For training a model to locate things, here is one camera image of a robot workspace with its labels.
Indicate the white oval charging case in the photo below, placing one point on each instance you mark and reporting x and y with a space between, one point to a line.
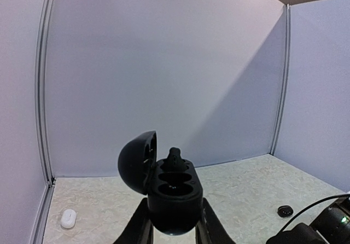
68 219

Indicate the small black case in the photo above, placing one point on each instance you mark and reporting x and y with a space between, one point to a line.
175 199

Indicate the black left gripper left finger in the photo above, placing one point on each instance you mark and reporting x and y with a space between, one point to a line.
139 229

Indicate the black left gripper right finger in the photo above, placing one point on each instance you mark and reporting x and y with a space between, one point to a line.
209 229

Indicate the black ring earbud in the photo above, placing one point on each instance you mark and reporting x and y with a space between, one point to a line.
174 162

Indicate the aluminium left corner post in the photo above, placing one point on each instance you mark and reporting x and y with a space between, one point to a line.
41 122

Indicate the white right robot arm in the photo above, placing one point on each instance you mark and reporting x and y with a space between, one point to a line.
330 226

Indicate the glossy black earbud charging case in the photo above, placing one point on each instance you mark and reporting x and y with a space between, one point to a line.
285 211

